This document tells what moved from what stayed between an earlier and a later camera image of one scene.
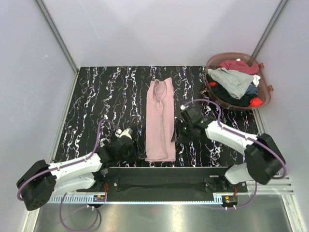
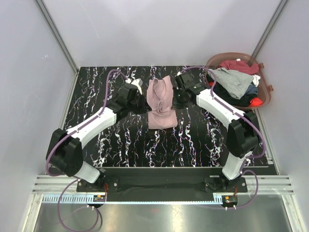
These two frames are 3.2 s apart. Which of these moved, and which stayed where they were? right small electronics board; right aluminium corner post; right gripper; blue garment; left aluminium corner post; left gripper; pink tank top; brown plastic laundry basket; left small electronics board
Moved: right gripper; left gripper; pink tank top
Stayed: brown plastic laundry basket; right aluminium corner post; blue garment; left small electronics board; left aluminium corner post; right small electronics board
